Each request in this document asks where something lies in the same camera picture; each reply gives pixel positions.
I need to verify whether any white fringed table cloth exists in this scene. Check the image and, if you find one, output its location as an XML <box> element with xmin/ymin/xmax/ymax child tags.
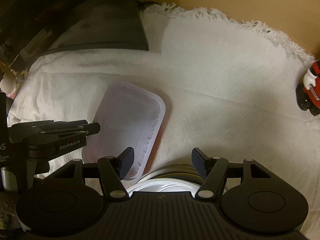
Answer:
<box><xmin>8</xmin><ymin>4</ymin><xmax>319</xmax><ymax>239</ymax></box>

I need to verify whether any red rectangular foil tray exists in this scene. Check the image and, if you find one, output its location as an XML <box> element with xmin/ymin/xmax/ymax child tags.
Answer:
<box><xmin>82</xmin><ymin>81</ymin><xmax>165</xmax><ymax>183</ymax></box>

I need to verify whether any black monitor screen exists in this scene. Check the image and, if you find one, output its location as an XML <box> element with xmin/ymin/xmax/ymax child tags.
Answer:
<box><xmin>1</xmin><ymin>0</ymin><xmax>149</xmax><ymax>65</ymax></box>

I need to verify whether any pink potted plant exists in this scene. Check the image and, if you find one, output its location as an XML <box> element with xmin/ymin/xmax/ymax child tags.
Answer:
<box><xmin>1</xmin><ymin>62</ymin><xmax>28</xmax><ymax>100</ymax></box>

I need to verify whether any stainless steel bowl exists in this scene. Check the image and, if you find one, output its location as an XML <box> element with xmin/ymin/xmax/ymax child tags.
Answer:
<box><xmin>137</xmin><ymin>164</ymin><xmax>203</xmax><ymax>186</ymax></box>

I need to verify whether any panda robot figurine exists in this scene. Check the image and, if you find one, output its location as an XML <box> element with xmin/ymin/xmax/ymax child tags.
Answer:
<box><xmin>296</xmin><ymin>60</ymin><xmax>320</xmax><ymax>116</ymax></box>

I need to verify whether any white plastic bowl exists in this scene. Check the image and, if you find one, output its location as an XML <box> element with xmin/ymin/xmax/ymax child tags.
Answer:
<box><xmin>127</xmin><ymin>178</ymin><xmax>200</xmax><ymax>196</ymax></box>

